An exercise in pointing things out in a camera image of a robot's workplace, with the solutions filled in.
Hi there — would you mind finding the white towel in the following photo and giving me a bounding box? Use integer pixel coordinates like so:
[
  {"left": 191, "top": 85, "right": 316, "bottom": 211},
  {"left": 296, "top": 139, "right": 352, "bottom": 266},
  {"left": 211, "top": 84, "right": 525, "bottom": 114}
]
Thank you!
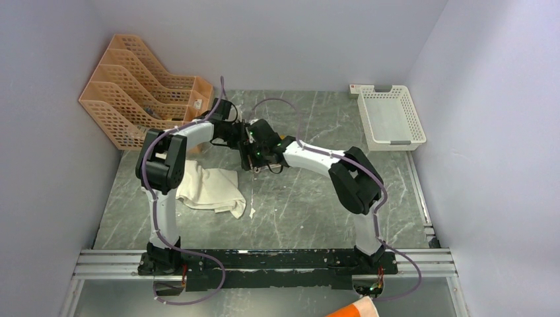
[{"left": 176, "top": 160, "right": 246, "bottom": 219}]

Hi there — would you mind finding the white plastic basket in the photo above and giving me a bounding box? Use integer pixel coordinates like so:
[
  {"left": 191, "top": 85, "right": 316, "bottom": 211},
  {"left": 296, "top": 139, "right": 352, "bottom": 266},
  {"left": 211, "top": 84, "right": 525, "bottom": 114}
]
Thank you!
[{"left": 357, "top": 85, "right": 427, "bottom": 151}]

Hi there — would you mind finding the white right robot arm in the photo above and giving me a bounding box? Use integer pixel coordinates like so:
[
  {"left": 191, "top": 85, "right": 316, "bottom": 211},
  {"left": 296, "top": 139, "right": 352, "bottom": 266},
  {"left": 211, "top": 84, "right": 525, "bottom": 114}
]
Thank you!
[{"left": 233, "top": 119, "right": 386, "bottom": 273}]

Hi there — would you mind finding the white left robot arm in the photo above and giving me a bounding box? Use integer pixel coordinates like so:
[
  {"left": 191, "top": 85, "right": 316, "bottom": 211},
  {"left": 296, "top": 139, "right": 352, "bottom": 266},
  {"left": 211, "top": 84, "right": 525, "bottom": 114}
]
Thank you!
[{"left": 135, "top": 98, "right": 238, "bottom": 276}]

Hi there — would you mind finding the orange plastic file rack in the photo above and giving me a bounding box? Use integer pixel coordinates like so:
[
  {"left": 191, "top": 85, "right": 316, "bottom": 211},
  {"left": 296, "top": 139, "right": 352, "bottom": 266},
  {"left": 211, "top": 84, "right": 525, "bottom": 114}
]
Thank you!
[{"left": 79, "top": 34, "right": 214, "bottom": 151}]

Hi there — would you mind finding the small white red box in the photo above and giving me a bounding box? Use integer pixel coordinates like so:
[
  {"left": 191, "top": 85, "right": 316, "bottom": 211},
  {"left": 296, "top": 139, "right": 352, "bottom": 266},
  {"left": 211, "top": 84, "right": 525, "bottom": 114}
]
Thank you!
[{"left": 349, "top": 85, "right": 360, "bottom": 98}]

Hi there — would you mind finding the orange white striped object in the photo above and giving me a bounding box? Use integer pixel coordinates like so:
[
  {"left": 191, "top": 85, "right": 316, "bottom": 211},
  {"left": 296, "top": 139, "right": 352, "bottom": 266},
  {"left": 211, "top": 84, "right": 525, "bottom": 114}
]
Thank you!
[{"left": 327, "top": 297, "right": 380, "bottom": 317}]

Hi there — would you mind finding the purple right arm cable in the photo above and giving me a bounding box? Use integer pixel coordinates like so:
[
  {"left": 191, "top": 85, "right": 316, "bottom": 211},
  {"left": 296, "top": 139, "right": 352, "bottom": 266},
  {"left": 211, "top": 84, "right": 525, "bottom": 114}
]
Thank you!
[{"left": 251, "top": 98, "right": 423, "bottom": 302}]

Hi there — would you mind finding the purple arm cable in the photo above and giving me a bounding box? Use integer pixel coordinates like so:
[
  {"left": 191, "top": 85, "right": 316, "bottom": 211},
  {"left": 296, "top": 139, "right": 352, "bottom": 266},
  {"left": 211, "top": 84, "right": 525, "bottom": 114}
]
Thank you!
[
  {"left": 251, "top": 98, "right": 423, "bottom": 302},
  {"left": 139, "top": 75, "right": 226, "bottom": 306}
]

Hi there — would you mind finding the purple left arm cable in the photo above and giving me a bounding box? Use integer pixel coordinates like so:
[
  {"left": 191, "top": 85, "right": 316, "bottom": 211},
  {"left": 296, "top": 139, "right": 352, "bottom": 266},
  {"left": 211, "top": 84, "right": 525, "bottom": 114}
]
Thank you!
[{"left": 139, "top": 75, "right": 226, "bottom": 306}]

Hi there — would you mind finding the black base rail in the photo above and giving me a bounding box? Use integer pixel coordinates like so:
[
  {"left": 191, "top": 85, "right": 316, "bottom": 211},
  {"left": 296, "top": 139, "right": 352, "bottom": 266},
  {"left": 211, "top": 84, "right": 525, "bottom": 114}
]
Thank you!
[{"left": 136, "top": 248, "right": 398, "bottom": 292}]

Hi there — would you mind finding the aluminium frame rail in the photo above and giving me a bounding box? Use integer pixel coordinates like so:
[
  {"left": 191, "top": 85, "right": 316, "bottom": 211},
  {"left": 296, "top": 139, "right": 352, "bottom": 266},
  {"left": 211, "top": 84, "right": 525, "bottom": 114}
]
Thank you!
[{"left": 72, "top": 248, "right": 458, "bottom": 280}]

